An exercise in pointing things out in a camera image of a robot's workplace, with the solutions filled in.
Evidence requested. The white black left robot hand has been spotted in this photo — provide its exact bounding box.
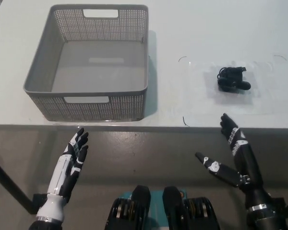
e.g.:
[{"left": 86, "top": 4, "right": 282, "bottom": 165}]
[{"left": 36, "top": 127, "right": 89, "bottom": 222}]

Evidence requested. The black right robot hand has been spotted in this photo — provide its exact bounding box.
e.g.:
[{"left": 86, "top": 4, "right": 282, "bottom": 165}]
[{"left": 195, "top": 113, "right": 272, "bottom": 212}]

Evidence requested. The black metal table leg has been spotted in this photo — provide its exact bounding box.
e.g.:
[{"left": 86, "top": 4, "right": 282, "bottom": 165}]
[{"left": 0, "top": 155, "right": 37, "bottom": 214}]

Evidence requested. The grey perforated plastic basket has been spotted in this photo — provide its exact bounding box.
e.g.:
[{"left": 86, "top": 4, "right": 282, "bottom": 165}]
[{"left": 23, "top": 4, "right": 150, "bottom": 122}]

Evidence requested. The clear plastic film sheet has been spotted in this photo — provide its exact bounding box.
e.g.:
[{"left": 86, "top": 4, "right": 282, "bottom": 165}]
[{"left": 189, "top": 59, "right": 288, "bottom": 116}]

